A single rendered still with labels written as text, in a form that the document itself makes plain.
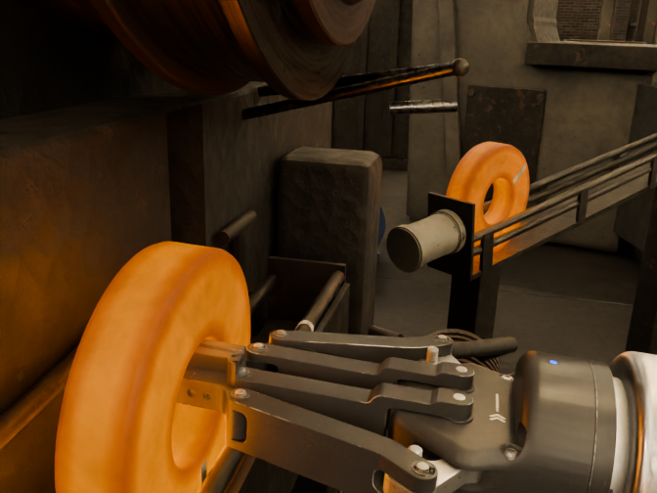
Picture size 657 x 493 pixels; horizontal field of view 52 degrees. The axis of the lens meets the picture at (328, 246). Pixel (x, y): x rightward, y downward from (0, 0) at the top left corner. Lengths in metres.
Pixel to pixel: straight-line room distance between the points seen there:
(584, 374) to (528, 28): 2.84
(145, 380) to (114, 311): 0.03
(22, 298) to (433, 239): 0.58
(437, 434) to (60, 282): 0.21
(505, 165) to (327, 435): 0.71
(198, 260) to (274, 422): 0.08
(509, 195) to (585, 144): 2.13
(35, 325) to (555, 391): 0.25
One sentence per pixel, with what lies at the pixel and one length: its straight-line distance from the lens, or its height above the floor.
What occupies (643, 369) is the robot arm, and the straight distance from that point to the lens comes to 0.31.
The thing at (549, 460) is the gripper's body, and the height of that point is 0.77.
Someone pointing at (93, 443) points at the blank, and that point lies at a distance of 0.29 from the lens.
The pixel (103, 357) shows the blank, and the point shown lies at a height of 0.80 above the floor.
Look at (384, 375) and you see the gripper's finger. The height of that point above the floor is 0.77.
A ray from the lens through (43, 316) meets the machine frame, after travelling 0.37.
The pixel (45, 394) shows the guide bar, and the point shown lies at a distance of 0.36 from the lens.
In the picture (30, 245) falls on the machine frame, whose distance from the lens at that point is 0.35.
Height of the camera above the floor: 0.93
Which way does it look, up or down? 18 degrees down
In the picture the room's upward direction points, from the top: 2 degrees clockwise
